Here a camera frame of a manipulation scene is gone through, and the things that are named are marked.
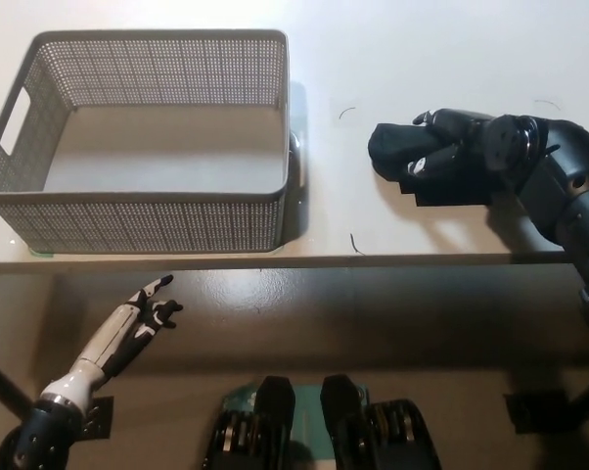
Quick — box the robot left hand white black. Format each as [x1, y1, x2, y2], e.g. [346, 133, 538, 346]
[39, 274, 184, 410]

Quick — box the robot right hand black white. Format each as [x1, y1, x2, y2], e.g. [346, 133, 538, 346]
[406, 107, 541, 182]

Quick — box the black tape patch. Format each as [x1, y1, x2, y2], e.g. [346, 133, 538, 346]
[397, 164, 495, 210]

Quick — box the grey perforated plastic basket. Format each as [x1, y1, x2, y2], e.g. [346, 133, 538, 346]
[0, 29, 291, 255]

